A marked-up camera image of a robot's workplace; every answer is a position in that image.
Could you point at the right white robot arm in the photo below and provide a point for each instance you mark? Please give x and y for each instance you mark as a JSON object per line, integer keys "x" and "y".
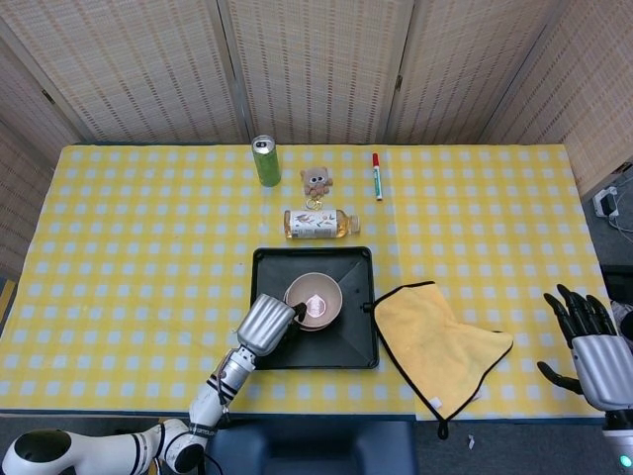
{"x": 620, "y": 440}

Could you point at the dark blue padded seat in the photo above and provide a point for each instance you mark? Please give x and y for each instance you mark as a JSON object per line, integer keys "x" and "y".
{"x": 311, "y": 450}

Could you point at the green marker with red cap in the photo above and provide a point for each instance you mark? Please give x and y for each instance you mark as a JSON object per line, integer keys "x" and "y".
{"x": 378, "y": 178}

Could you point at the yellow white checked tablecloth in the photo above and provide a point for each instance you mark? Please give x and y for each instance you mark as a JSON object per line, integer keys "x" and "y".
{"x": 445, "y": 222}

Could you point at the white paper scrap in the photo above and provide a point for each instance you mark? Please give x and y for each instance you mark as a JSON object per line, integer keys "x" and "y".
{"x": 471, "y": 442}

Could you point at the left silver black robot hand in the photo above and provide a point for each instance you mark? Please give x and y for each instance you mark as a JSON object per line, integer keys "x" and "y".
{"x": 262, "y": 324}

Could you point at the woven folding screen panel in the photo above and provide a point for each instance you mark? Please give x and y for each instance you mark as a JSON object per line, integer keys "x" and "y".
{"x": 470, "y": 69}
{"x": 316, "y": 64}
{"x": 588, "y": 99}
{"x": 25, "y": 148}
{"x": 123, "y": 69}

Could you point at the beige pink bowl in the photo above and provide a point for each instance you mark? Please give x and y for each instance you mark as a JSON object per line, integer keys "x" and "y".
{"x": 319, "y": 329}
{"x": 316, "y": 299}

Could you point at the green drink can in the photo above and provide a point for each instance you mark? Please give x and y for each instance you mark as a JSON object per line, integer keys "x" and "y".
{"x": 267, "y": 163}

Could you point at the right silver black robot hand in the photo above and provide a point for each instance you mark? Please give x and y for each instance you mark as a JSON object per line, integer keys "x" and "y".
{"x": 605, "y": 371}

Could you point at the black square plastic tray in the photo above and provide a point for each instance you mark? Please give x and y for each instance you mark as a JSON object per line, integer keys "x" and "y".
{"x": 346, "y": 346}

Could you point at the grey white sneaker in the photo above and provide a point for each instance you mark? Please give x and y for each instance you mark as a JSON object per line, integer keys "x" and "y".
{"x": 623, "y": 312}

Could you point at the white power adapter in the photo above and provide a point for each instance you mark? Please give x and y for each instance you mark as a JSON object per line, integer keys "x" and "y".
{"x": 607, "y": 200}

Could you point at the tea bottle with white label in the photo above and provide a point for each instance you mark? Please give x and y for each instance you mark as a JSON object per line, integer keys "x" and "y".
{"x": 316, "y": 224}

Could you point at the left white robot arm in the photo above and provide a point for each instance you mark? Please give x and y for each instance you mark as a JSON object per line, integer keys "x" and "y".
{"x": 232, "y": 376}

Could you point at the yellow microfibre cloth black trim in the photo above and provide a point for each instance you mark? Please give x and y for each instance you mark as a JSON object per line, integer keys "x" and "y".
{"x": 430, "y": 341}

